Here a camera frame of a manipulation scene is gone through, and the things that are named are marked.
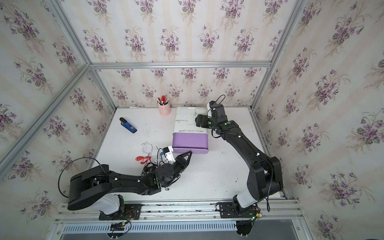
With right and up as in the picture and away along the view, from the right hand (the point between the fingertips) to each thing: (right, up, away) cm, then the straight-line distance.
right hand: (203, 120), depth 85 cm
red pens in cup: (-29, +15, +27) cm, 42 cm away
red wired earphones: (-36, -25, +6) cm, 45 cm away
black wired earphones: (-32, -29, +3) cm, 43 cm away
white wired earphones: (-36, -19, +11) cm, 42 cm away
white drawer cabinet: (-11, 0, -1) cm, 11 cm away
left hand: (-5, -18, -10) cm, 22 cm away
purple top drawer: (-4, -13, -3) cm, 14 cm away
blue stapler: (-54, -4, +22) cm, 59 cm away
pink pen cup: (-27, +8, +26) cm, 38 cm away
